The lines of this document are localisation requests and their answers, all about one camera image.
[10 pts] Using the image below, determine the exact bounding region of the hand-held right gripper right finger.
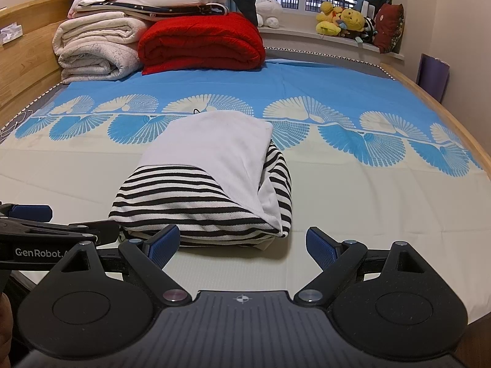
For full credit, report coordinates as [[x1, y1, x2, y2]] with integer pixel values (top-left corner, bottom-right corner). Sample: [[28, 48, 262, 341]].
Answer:
[[293, 226, 434, 307]]

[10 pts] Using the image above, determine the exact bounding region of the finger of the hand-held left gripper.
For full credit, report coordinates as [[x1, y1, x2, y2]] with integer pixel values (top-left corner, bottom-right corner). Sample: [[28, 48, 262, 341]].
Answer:
[[0, 204, 53, 224], [0, 218, 120, 247]]

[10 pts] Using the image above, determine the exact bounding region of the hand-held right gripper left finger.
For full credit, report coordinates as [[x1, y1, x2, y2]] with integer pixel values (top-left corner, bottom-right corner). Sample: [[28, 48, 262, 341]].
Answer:
[[46, 224, 192, 307]]

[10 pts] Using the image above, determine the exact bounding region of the striped and white shirt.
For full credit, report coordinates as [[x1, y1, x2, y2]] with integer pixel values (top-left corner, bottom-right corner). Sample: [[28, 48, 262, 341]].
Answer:
[[108, 109, 293, 248]]

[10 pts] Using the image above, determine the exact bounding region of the person's left forearm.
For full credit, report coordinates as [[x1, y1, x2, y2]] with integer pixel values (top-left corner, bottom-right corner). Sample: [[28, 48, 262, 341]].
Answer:
[[0, 295, 13, 357]]

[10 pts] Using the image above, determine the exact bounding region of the blue fan print bedsheet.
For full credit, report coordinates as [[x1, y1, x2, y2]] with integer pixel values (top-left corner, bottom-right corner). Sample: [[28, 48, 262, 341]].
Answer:
[[0, 58, 491, 323]]

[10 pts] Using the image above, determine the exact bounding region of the cream folded blanket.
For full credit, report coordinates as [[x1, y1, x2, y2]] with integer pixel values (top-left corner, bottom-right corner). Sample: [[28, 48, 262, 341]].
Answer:
[[52, 11, 148, 84]]

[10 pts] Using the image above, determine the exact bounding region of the tissue box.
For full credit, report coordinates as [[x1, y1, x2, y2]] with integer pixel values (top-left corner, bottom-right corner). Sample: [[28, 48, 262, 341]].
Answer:
[[0, 23, 24, 44]]

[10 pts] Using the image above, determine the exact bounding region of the purple bag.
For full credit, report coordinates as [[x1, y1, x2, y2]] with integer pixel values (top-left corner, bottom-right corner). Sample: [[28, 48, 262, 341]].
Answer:
[[416, 54, 450, 104]]

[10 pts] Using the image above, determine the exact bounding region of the white windowsill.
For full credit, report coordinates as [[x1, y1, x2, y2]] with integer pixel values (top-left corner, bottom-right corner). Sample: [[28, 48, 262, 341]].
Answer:
[[257, 25, 405, 60]]

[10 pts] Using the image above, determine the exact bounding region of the red folded blanket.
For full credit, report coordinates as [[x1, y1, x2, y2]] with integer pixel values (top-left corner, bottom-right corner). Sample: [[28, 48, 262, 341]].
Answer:
[[137, 12, 266, 75]]

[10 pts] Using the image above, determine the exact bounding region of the yellow duck plush toy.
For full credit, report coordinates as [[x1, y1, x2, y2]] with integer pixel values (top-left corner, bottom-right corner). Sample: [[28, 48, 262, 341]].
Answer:
[[315, 1, 346, 37]]

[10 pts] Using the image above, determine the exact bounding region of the striped plush toy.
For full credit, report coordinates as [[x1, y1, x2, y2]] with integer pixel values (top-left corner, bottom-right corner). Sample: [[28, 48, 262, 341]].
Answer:
[[361, 17, 378, 44]]

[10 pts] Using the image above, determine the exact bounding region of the dark red cushion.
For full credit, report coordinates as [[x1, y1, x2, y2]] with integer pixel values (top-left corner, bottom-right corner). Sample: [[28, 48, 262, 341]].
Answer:
[[373, 3, 405, 53]]

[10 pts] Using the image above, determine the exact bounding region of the yellow bear plush toy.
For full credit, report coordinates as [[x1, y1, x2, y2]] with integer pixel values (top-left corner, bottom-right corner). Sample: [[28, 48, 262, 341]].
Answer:
[[339, 8, 367, 33]]

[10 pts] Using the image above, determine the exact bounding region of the navy patterned folded blanket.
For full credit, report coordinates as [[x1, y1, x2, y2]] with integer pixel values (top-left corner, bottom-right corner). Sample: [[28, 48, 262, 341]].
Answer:
[[75, 2, 227, 21]]

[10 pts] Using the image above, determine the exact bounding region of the white plush toy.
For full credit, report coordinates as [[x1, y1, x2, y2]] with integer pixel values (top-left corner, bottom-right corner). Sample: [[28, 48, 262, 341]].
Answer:
[[255, 0, 284, 28]]

